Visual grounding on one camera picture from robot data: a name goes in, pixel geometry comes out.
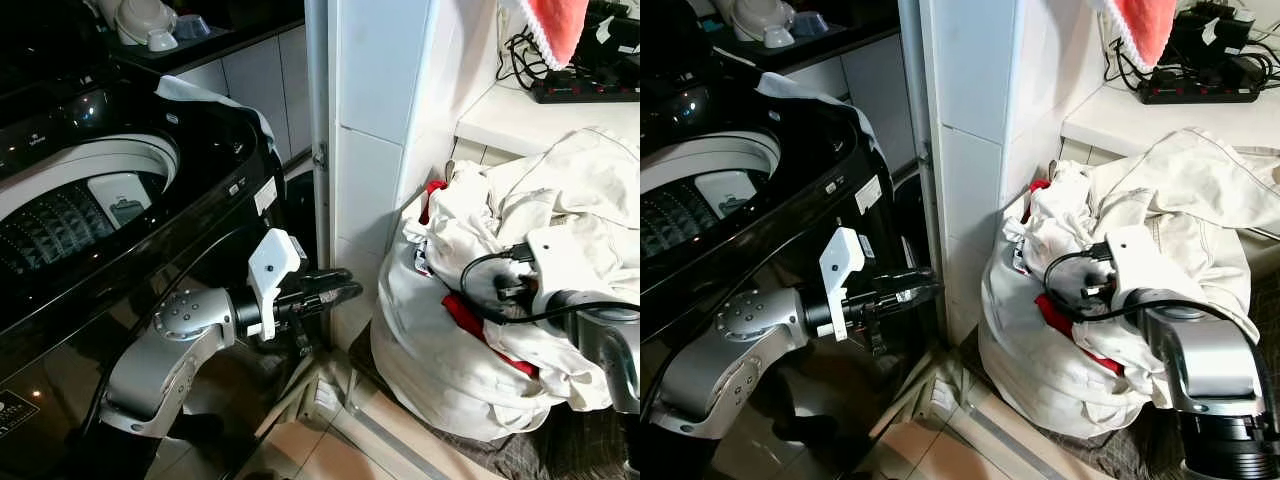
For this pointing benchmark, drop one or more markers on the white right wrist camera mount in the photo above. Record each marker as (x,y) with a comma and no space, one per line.
(562,262)
(1135,258)

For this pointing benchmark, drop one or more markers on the small white cup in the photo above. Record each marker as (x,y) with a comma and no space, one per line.
(778,37)
(162,41)

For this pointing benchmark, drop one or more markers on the white cloth laundry bag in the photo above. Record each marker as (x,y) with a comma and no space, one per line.
(430,370)
(1030,370)

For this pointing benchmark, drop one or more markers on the metal door hinge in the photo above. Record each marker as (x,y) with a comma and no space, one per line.
(924,155)
(320,156)

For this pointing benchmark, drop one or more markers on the white stone ledge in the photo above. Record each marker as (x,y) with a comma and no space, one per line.
(520,118)
(1120,120)

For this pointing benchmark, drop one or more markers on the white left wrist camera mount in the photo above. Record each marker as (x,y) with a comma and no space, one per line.
(840,262)
(272,260)

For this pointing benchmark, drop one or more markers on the red towel with white trim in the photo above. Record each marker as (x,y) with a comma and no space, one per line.
(1140,25)
(555,25)

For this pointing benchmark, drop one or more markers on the cream white garment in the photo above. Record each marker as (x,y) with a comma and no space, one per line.
(570,185)
(1180,185)

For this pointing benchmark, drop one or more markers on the white door threshold rail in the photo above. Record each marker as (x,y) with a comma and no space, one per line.
(960,430)

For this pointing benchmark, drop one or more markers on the black power strip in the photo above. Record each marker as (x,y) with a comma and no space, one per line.
(1195,94)
(585,93)

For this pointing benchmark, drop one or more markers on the pale blue bowl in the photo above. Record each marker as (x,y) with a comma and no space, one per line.
(193,27)
(810,23)

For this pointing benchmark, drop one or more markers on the grey floor mat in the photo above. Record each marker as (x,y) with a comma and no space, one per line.
(1130,455)

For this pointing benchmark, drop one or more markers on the black top-loading washing machine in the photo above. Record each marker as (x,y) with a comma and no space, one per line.
(200,210)
(800,215)

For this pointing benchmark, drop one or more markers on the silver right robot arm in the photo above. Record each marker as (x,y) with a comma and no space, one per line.
(605,345)
(1205,350)

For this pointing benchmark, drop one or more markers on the white cloth on washer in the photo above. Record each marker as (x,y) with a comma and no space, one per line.
(815,98)
(215,98)

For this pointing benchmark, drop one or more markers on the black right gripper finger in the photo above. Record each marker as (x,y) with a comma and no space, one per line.
(485,295)
(1072,290)

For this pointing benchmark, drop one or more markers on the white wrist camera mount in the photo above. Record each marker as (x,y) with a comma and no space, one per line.
(562,262)
(1135,258)
(840,262)
(272,260)

